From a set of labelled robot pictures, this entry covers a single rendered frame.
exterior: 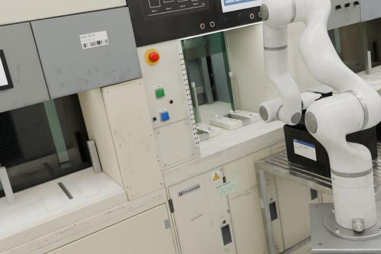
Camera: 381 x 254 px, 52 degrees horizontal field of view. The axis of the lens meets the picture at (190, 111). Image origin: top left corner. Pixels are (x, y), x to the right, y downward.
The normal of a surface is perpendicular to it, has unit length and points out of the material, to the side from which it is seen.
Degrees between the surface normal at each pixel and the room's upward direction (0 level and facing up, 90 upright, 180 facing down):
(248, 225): 90
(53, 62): 90
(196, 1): 90
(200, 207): 90
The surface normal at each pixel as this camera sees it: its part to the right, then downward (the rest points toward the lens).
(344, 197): -0.73, 0.29
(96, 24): 0.50, 0.11
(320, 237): -0.18, -0.96
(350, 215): -0.55, 0.29
